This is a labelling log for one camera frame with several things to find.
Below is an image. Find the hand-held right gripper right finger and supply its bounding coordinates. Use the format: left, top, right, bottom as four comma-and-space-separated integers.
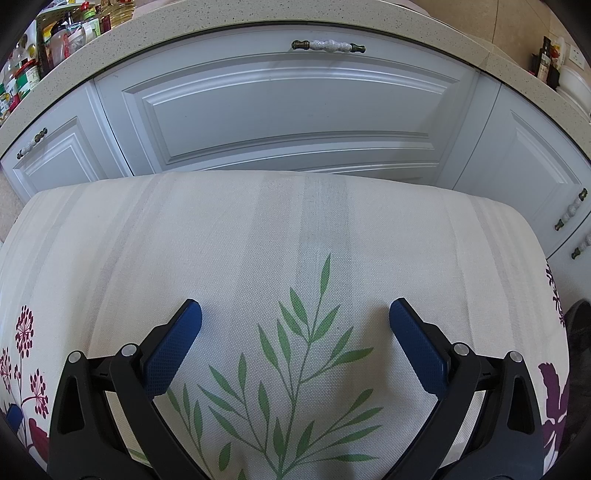
389, 298, 546, 480

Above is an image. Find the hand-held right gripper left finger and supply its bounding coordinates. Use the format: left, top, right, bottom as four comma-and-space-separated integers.
46, 299, 204, 480

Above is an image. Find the black trash bin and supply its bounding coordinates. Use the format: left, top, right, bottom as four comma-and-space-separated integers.
566, 300, 591, 416

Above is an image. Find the floral tablecloth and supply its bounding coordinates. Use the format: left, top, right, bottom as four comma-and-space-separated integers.
0, 170, 571, 480

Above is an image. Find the small white cabinet door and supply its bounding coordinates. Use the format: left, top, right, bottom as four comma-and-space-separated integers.
0, 85, 136, 204

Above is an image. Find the wide white cabinet door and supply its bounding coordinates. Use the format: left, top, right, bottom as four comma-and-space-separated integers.
93, 28, 482, 188

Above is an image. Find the dark olive oil bottle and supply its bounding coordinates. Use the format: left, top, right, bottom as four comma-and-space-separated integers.
537, 36, 553, 80

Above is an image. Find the cluster of condiment bottles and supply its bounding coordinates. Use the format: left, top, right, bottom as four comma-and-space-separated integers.
0, 0, 136, 125

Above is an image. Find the beige stone countertop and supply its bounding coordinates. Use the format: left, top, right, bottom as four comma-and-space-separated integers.
0, 0, 591, 162

